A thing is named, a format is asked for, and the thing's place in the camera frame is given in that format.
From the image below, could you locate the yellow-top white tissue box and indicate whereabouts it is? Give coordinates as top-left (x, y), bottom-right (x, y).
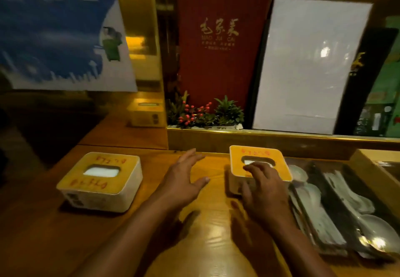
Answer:
top-left (56, 152), bottom-right (144, 213)
top-left (229, 144), bottom-right (294, 196)

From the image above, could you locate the small dark label card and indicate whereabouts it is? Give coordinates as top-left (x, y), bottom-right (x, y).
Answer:
top-left (356, 103), bottom-right (393, 137)

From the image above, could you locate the blue and white poster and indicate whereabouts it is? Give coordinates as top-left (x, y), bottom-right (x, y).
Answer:
top-left (0, 0), bottom-right (138, 92)

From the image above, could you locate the artificial plant with red berries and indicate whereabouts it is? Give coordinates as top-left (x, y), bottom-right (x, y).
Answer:
top-left (167, 91), bottom-right (245, 130)

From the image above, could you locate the red menu book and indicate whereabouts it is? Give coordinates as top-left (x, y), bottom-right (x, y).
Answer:
top-left (176, 0), bottom-right (272, 112)

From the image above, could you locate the white laminated board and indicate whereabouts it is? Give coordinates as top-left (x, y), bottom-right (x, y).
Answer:
top-left (251, 0), bottom-right (374, 135)

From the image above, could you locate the green drinks menu board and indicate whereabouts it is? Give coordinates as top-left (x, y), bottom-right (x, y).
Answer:
top-left (355, 16), bottom-right (400, 138)

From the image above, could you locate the person's left forearm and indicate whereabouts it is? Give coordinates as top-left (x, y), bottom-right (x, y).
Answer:
top-left (72, 197), bottom-right (171, 277)

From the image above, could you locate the small white ceramic bowl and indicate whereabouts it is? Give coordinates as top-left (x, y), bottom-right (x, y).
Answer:
top-left (287, 164), bottom-right (308, 183)

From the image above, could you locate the wooden cutlery box clear lid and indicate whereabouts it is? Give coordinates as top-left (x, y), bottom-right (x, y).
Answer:
top-left (349, 148), bottom-right (400, 218)

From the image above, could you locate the black menu book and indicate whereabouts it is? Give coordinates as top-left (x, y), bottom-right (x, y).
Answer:
top-left (333, 27), bottom-right (399, 136)

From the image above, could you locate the gold-trimmed wooden counter ledge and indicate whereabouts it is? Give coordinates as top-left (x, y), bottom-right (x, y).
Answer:
top-left (166, 127), bottom-right (400, 161)

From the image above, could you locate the gold mirror panel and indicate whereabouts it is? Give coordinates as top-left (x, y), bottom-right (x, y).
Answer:
top-left (112, 0), bottom-right (169, 150)

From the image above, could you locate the person's left hand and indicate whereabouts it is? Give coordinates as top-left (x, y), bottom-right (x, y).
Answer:
top-left (153, 148), bottom-right (210, 213)

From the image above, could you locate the person's right hand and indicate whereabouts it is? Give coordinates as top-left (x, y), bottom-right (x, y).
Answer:
top-left (240, 162), bottom-right (296, 232)

